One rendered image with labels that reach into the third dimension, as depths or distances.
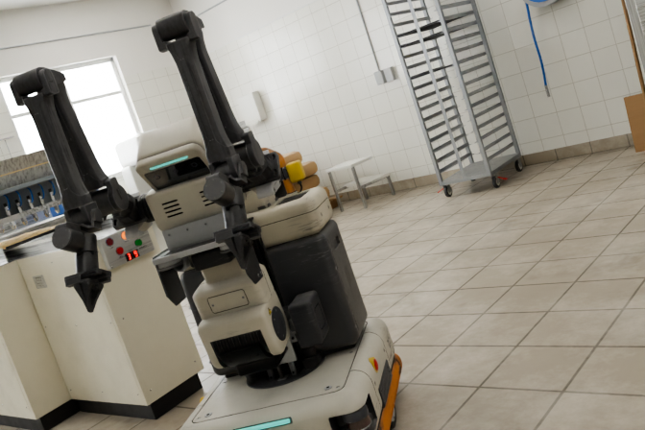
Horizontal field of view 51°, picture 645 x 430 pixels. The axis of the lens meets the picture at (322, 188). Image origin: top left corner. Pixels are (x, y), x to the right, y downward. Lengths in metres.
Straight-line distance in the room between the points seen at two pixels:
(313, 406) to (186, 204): 0.69
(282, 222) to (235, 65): 6.03
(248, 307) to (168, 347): 1.23
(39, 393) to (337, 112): 4.55
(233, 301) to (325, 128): 5.45
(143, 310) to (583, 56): 4.06
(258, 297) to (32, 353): 1.87
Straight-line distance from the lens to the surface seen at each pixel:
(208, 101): 1.71
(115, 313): 3.09
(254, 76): 7.95
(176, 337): 3.26
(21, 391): 3.71
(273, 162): 1.94
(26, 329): 3.67
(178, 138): 1.95
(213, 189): 1.62
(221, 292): 2.05
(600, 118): 5.94
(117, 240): 3.08
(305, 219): 2.19
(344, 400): 2.02
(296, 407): 2.08
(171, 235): 2.03
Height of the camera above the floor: 1.07
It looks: 7 degrees down
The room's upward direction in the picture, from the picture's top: 19 degrees counter-clockwise
